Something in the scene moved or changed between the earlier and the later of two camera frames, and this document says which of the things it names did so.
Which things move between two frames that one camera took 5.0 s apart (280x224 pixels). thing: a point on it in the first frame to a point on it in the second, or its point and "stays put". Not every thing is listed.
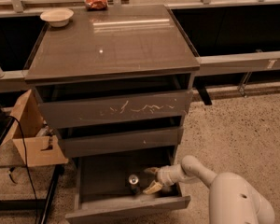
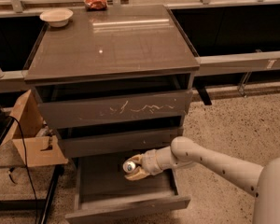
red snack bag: x=96 y=3 stays put
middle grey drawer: x=125 y=142 stays put
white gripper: x=165 y=175 to x=149 y=162
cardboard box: x=31 y=138 stays put
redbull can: x=133 y=188 to x=129 y=166
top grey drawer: x=80 y=110 stays put
